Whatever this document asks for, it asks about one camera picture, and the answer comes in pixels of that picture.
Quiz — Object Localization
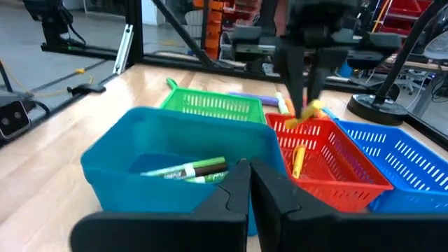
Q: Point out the orange highlighter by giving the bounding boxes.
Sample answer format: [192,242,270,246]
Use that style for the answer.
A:
[285,97,297,116]

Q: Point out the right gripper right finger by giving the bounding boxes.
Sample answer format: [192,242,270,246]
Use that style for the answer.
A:
[251,159,448,252]

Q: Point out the brown thin marker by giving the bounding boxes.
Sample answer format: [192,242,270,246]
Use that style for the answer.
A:
[164,162,229,181]

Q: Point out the light green highlighter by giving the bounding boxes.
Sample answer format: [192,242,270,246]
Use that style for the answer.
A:
[274,91,291,116]

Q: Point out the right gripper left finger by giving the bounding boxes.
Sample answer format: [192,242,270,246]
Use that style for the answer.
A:
[69,159,251,252]

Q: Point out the green slotted plastic basket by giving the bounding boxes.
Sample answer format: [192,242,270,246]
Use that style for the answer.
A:
[160,87,267,125]

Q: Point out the black gooseneck desk lamp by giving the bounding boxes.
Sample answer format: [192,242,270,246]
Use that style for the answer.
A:
[346,0,448,126]

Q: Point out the teal plastic bin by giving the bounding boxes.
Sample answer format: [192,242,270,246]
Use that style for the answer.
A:
[80,106,286,237]

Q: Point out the purple highlighter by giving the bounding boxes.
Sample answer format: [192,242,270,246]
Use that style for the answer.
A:
[229,91,279,107]

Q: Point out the blue slotted plastic basket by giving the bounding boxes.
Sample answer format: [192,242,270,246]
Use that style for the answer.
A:
[334,118,448,214]

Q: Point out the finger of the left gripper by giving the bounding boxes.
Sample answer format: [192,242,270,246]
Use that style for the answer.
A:
[307,48,340,103]
[274,44,306,119]

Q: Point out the orange storage bin rack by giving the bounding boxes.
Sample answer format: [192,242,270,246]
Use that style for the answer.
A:
[194,0,225,60]

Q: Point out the silver aluminium bar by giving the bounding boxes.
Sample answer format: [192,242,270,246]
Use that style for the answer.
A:
[111,23,134,76]

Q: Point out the black table clamp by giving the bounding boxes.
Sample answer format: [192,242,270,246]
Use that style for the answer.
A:
[66,83,107,97]

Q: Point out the yellow highlighter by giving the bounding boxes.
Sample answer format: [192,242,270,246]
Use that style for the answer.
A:
[291,143,307,180]
[284,99,327,130]

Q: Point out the light green thin marker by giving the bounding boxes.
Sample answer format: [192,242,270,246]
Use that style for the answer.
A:
[139,156,227,178]

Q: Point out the grey depth camera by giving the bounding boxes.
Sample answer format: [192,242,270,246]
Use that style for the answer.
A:
[0,99,32,141]

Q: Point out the red slotted plastic basket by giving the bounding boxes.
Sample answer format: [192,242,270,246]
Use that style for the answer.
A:
[265,112,395,214]

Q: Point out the red storage bin rack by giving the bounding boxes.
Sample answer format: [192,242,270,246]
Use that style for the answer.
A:
[370,0,435,36]

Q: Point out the black machine on stand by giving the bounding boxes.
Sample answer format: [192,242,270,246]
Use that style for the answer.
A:
[22,0,87,48]

